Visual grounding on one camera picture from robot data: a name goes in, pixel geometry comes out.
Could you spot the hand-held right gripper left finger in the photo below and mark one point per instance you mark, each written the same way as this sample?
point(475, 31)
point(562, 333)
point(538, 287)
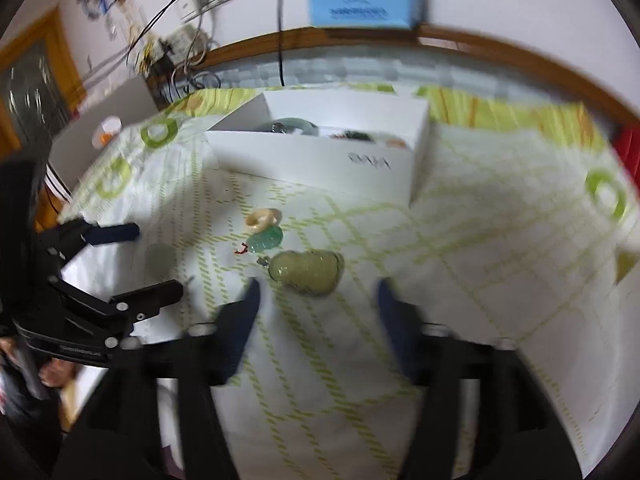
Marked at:
point(240, 325)

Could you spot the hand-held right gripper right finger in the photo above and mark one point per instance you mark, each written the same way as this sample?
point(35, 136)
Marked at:
point(397, 325)

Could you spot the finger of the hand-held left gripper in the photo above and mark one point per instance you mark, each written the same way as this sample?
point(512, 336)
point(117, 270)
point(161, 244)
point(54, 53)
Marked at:
point(155, 295)
point(112, 233)

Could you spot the gourd-shaped jade pendant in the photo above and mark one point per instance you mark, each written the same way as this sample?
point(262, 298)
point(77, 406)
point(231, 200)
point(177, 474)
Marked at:
point(307, 270)

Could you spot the green jade pendant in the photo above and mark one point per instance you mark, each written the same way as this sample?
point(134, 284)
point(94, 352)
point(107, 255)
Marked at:
point(265, 240)

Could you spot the white cardboard box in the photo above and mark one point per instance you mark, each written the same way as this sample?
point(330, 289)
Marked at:
point(320, 165)

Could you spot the amber pendant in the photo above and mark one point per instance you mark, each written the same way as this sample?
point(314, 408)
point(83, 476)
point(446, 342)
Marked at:
point(397, 143)

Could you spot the green jade bangle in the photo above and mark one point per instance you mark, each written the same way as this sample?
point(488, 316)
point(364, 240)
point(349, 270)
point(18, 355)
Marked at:
point(295, 125)

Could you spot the person's left hand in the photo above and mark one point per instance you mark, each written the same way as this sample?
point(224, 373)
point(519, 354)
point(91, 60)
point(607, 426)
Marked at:
point(55, 372)

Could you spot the green checked bed sheet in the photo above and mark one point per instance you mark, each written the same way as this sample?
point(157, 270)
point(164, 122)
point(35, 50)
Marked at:
point(450, 285)

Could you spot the white board with round hole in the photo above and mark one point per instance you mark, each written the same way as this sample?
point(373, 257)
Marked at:
point(110, 130)

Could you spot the wooden door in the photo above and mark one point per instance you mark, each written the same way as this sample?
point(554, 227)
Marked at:
point(35, 85)

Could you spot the white power strip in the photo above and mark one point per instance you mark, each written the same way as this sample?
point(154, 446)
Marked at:
point(187, 42)

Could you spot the red quilted jacket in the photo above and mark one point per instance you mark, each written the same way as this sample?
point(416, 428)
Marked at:
point(629, 155)

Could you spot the wooden headboard rail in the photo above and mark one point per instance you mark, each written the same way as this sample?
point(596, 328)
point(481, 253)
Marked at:
point(475, 45)

